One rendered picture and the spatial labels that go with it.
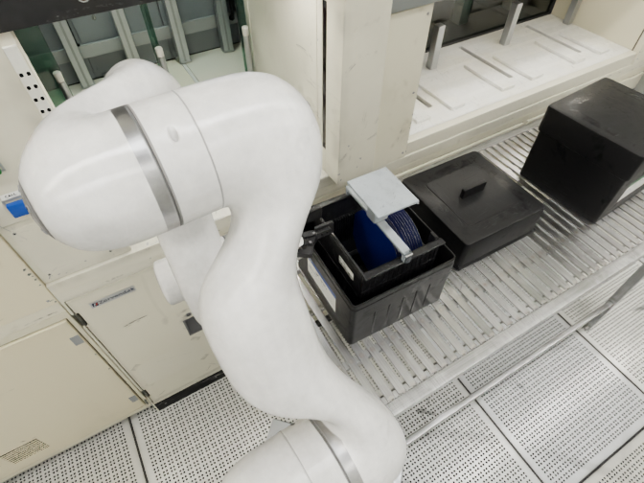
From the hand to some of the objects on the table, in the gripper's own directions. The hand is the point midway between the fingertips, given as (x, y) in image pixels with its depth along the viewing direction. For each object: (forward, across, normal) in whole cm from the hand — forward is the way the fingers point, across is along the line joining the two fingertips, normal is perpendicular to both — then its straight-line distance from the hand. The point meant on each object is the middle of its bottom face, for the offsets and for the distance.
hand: (318, 221), depth 84 cm
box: (+96, 0, +30) cm, 101 cm away
